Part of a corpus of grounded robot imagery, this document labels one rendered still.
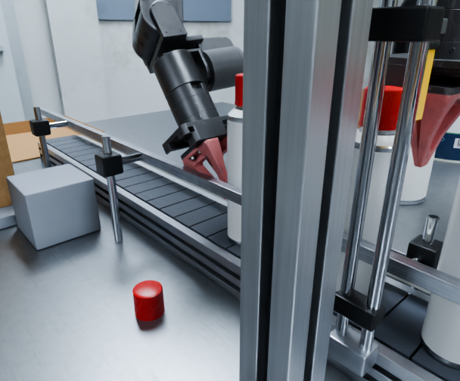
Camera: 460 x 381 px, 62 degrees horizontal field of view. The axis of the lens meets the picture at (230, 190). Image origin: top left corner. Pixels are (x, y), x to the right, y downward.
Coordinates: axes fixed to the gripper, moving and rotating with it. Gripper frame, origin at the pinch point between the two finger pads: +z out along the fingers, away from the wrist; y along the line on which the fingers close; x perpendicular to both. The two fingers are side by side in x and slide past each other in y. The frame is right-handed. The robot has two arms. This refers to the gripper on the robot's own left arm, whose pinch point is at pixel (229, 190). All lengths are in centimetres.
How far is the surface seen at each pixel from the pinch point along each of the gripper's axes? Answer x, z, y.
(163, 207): 12.6, -2.6, -3.3
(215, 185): -3.2, -0.7, -4.3
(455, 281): -24.3, 14.9, -4.0
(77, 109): 205, -117, 70
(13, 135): 82, -49, -3
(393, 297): -14.5, 17.8, 2.0
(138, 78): 197, -131, 121
